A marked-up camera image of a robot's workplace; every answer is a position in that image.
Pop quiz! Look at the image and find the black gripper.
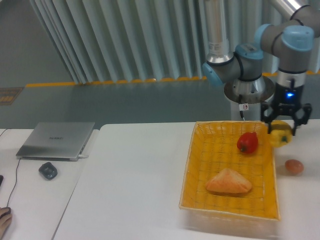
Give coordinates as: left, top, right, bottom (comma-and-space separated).
260, 83, 312, 136

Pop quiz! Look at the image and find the yellow bell pepper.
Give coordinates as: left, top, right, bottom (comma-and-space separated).
269, 120, 293, 148

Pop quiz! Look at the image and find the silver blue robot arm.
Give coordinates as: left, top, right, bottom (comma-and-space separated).
202, 0, 320, 127

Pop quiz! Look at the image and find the red bell pepper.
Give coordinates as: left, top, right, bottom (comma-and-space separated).
236, 132, 258, 154

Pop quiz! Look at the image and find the yellow woven basket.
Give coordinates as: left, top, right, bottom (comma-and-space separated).
178, 120, 281, 221

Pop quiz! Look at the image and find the person's hand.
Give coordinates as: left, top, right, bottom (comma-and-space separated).
0, 207, 12, 238

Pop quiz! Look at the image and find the brown egg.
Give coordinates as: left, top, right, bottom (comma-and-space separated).
284, 159, 304, 175

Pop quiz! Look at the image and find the triangular bread slice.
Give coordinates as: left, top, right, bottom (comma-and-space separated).
205, 168, 252, 194

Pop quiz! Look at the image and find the white laptop charger plug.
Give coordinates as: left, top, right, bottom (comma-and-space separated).
78, 154, 89, 159

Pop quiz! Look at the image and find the silver closed laptop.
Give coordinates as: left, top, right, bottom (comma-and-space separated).
16, 122, 95, 161

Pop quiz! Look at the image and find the black computer mouse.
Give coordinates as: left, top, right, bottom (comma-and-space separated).
6, 207, 12, 215

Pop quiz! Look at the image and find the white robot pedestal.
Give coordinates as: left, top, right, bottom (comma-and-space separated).
229, 100, 262, 121

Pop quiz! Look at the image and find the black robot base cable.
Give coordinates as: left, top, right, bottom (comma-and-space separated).
238, 94, 245, 122

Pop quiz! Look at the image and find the black mouse cable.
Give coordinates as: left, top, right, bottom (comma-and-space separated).
0, 128, 22, 209

